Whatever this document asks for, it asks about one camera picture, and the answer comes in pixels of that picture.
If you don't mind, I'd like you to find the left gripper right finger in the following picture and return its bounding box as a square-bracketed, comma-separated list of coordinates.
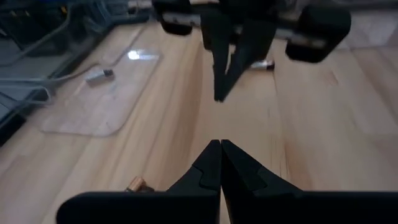
[221, 139, 398, 224]

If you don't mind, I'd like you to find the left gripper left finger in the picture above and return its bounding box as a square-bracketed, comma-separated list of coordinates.
[55, 139, 222, 224]

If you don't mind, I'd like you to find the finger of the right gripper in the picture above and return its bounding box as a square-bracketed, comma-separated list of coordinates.
[221, 4, 352, 102]
[152, 0, 233, 101]

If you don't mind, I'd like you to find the silver battery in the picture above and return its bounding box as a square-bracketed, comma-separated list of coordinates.
[249, 60, 276, 71]
[85, 68, 115, 84]

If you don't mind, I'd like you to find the black copper Duracell battery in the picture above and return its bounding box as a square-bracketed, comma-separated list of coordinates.
[125, 175, 155, 193]

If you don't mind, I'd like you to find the black printer enclosure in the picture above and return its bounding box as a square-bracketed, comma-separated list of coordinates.
[0, 6, 71, 54]

